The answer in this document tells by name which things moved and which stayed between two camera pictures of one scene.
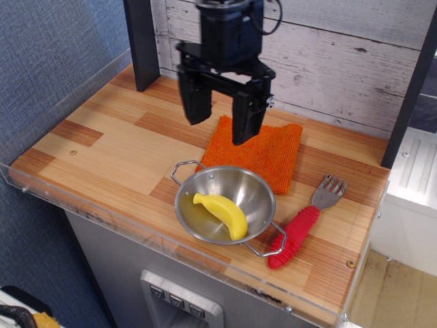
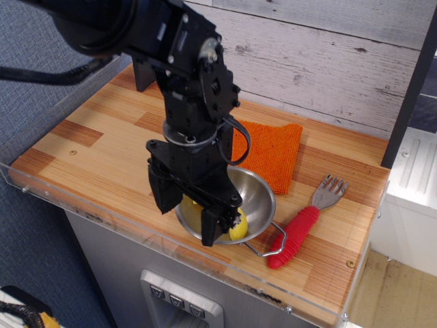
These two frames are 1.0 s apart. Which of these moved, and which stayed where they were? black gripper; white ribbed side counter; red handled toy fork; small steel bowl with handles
Moved: black gripper
Stayed: red handled toy fork; small steel bowl with handles; white ribbed side counter
